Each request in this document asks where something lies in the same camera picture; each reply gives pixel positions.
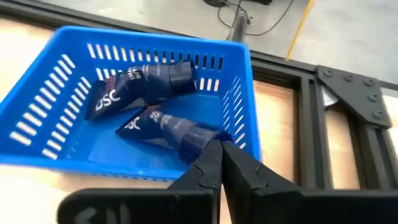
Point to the dark blue snack bag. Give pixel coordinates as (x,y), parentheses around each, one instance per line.
(140,87)

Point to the blue plastic basket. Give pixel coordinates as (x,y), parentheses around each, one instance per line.
(93,146)

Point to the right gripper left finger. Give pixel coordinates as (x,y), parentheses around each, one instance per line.
(140,207)

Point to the black aluminium table frame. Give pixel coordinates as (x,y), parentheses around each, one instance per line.
(351,90)

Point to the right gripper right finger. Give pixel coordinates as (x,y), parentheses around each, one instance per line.
(295,208)

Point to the black camera stand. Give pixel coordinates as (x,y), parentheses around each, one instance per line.
(239,28)

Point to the small dark blue bag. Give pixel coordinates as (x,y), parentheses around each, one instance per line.
(174,130)

